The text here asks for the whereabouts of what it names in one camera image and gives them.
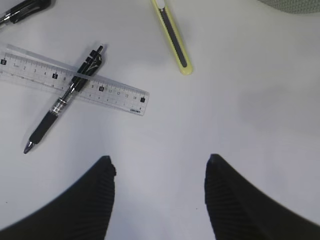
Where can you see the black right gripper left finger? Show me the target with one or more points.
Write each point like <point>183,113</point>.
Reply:
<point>82,212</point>

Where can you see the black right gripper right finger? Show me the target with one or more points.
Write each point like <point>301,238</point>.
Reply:
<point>239,211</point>

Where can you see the right black gel pen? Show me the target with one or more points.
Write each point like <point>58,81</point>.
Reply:
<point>88,68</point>

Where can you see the black gel pen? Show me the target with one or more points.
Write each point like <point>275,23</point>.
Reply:
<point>88,68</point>
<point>23,10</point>

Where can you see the clear plastic ruler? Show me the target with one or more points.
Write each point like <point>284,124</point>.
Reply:
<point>22,67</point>

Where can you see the middle black gel pen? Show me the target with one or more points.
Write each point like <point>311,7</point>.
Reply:
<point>23,10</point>

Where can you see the green woven plastic basket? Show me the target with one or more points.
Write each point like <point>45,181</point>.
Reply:
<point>297,7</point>

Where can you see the yellow utility knife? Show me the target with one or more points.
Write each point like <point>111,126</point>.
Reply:
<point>173,36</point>

